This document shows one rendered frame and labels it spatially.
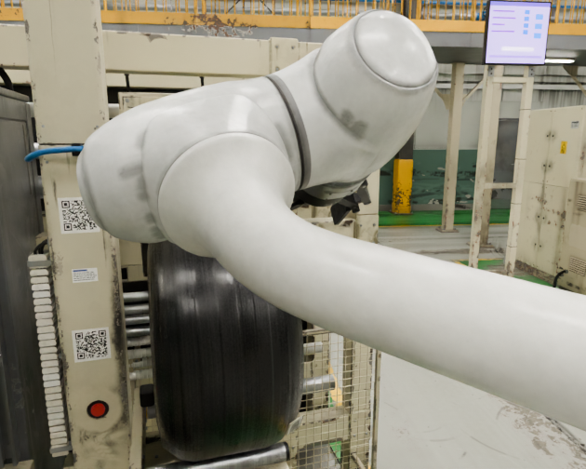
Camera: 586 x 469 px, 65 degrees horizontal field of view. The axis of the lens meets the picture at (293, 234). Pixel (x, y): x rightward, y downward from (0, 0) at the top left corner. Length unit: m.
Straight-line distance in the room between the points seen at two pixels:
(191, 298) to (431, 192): 10.45
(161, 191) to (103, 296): 0.79
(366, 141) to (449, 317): 0.19
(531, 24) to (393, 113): 4.76
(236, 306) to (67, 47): 0.60
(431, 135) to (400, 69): 10.85
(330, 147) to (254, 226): 0.13
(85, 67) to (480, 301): 0.93
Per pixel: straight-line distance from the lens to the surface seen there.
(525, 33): 5.07
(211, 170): 0.31
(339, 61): 0.36
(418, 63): 0.37
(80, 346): 1.14
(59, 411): 1.24
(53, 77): 1.06
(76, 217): 1.06
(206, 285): 0.94
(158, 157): 0.33
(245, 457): 1.24
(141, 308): 1.53
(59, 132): 1.05
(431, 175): 11.18
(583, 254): 5.54
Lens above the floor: 1.67
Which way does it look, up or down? 12 degrees down
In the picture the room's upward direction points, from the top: straight up
